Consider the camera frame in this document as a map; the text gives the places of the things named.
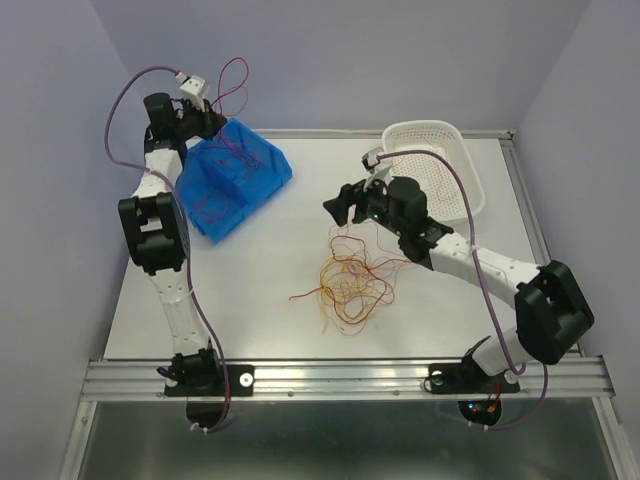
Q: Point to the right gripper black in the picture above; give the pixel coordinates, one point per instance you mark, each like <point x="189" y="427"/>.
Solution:
<point x="349" y="195"/>

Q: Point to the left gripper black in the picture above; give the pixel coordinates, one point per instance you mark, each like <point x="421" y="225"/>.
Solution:
<point x="209" y="119"/>

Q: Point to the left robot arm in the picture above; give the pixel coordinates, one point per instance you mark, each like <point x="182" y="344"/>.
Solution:
<point x="157" y="237"/>

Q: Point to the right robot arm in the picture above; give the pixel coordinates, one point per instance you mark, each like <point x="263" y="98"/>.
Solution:
<point x="551" y="311"/>

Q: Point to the blue plastic bin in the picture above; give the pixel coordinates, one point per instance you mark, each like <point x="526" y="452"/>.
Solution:
<point x="227" y="179"/>

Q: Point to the white perforated basket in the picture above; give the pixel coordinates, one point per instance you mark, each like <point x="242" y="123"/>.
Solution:
<point x="434" y="154"/>

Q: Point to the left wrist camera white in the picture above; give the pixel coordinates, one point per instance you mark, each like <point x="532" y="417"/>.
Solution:
<point x="194" y="89"/>

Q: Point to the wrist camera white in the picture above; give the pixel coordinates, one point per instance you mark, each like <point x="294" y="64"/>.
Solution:
<point x="377" y="168"/>
<point x="194" y="89"/>

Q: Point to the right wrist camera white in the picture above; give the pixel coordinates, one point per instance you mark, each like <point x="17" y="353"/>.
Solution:
<point x="377" y="168"/>

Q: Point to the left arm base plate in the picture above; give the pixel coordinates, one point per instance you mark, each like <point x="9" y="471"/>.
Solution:
<point x="241" y="381"/>

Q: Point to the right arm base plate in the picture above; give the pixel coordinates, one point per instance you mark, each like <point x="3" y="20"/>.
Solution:
<point x="459" y="378"/>

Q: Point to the aluminium front rail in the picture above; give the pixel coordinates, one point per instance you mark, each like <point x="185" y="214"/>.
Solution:
<point x="345" y="380"/>

